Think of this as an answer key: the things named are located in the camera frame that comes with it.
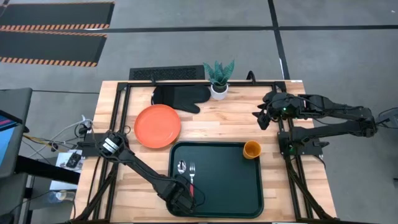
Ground clear plastic bottle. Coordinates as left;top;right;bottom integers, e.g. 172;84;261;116
51;190;76;202

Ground fork with red handle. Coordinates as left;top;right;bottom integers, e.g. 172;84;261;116
188;161;196;198

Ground orange round plate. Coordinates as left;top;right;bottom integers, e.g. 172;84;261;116
134;104;182;149

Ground white cable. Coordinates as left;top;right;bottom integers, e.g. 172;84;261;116
29;114;94;158

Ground black keyboard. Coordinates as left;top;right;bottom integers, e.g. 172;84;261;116
129;64;206;81

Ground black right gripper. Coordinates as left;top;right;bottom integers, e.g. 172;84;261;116
252;91;289;131

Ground small black device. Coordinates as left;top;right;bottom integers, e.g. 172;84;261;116
65;152;82;169

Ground black oven mitt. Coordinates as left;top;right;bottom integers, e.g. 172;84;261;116
151;84;211;114

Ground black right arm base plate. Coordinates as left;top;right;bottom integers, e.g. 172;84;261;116
277;130;330;156

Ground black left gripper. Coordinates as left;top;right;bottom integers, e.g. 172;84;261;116
166;182;198;217

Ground computer monitor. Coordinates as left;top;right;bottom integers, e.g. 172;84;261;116
0;87;34;180

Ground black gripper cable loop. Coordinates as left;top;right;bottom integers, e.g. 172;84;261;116
174;174;206;208

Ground dark green plastic tray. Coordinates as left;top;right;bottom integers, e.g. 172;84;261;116
167;141;265;219

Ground grey floor stand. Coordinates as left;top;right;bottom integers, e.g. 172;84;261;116
376;107;398;130

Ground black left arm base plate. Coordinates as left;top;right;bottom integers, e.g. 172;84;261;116
76;133;105;157

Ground white paper sheet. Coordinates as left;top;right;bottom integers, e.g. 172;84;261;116
49;149;83;191

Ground yellow cable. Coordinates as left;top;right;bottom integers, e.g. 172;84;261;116
23;133;69;153

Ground black mat with hazard stripes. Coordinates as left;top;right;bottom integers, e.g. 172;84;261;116
0;1;115;32
0;30;108;68

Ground orange plastic cup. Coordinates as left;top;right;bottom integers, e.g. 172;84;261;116
242;140;262;160

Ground green plant in white pot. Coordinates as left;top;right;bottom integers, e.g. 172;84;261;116
203;59;236;101

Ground spoon with orange handle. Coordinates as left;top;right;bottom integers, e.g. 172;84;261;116
177;159;187;177

